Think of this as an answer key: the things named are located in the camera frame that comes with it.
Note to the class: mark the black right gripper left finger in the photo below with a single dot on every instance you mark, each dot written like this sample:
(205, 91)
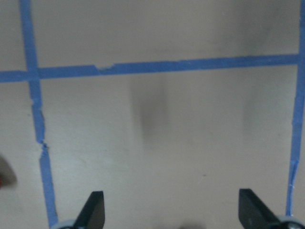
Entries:
(92, 215)

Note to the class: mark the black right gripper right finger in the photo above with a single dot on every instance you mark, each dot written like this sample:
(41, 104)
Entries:
(253, 213)

